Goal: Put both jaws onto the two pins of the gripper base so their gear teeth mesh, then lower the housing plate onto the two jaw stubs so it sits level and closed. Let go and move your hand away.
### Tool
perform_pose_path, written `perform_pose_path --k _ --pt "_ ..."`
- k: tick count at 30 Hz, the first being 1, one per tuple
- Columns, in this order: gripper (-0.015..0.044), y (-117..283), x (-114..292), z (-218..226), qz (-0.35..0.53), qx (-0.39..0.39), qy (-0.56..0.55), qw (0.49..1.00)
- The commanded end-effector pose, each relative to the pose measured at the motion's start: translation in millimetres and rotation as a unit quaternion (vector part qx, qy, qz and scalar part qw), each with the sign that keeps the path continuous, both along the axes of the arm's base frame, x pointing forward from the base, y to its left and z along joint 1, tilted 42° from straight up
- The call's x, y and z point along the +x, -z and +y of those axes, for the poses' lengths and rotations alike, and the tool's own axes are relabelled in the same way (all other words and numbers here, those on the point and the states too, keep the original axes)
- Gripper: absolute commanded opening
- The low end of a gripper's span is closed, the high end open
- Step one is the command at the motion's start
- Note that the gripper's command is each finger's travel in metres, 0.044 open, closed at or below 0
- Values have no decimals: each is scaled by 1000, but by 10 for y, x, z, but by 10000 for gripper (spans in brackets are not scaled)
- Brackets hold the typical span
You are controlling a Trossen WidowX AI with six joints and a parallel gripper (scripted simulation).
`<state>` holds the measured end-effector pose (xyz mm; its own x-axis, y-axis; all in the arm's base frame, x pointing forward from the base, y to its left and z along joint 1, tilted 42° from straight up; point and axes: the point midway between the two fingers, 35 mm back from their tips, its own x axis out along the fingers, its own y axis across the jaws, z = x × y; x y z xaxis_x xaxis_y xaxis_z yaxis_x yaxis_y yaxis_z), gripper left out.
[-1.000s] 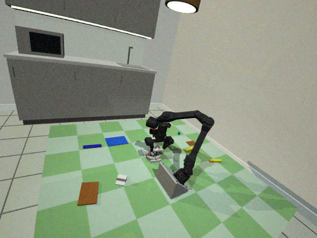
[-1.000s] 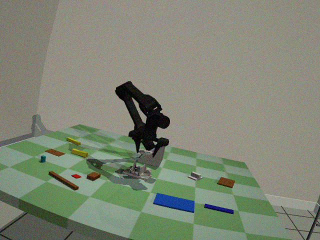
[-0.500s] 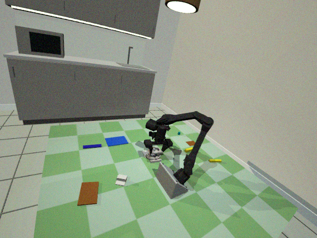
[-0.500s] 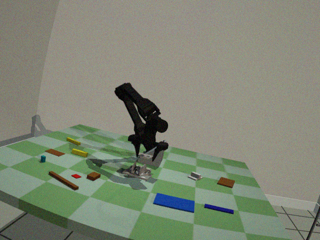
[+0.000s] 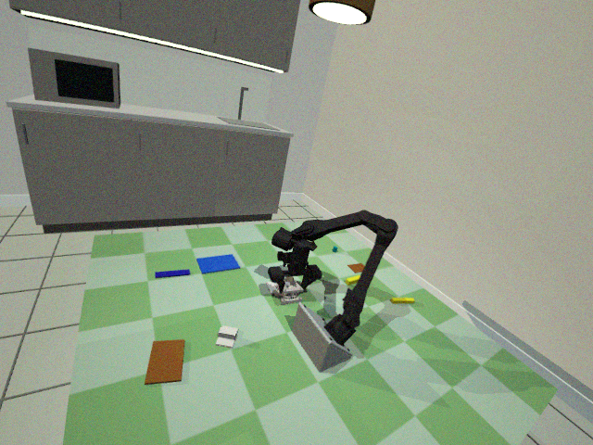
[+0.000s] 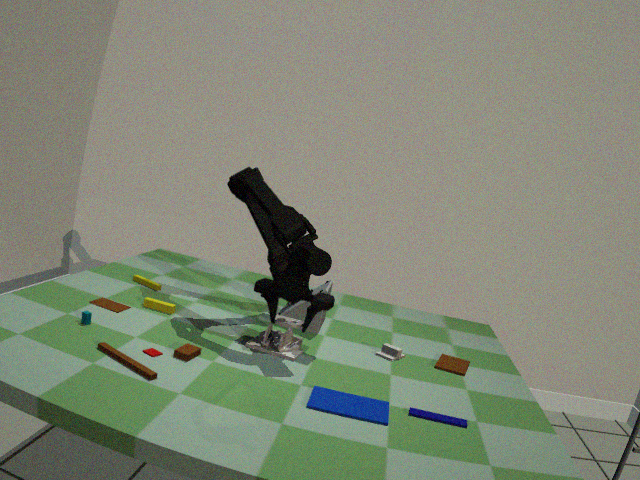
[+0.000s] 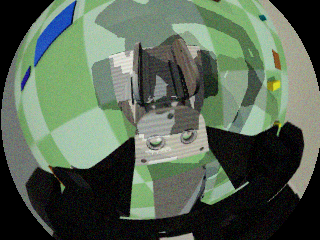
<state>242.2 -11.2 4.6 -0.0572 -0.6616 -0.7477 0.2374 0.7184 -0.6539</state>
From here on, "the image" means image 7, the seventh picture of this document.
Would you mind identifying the blue flat rectangular plate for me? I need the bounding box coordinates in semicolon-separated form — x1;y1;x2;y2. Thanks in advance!
33;0;76;67

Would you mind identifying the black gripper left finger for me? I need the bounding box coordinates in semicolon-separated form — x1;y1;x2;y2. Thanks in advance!
52;137;136;217

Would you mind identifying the small teal block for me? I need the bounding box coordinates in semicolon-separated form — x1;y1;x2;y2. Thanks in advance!
259;15;267;21

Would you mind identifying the dark blue flat bar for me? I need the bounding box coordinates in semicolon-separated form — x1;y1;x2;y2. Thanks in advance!
21;65;31;92

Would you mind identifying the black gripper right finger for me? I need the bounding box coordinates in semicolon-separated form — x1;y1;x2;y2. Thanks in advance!
205;124;279;189

